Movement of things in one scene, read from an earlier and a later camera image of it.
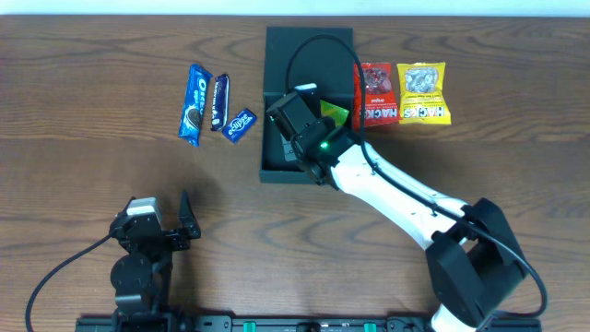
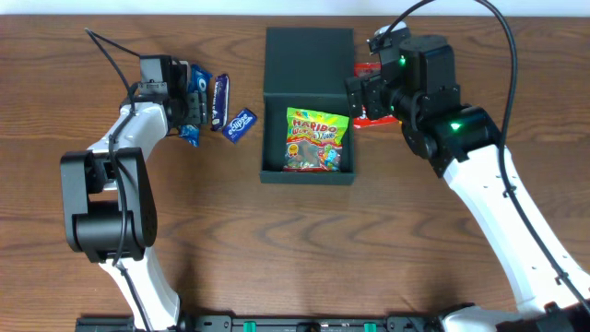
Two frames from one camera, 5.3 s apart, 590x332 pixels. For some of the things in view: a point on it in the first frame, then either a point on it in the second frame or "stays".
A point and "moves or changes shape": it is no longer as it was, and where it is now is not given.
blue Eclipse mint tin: x=240 y=125 stays
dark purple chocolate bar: x=220 y=102 stays
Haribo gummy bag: x=338 y=114 moves or changes shape
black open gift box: x=323 y=57 stays
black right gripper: x=289 y=117 -> x=358 y=99
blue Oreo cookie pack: x=194 y=104 stays
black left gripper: x=162 y=236 -> x=195 y=108
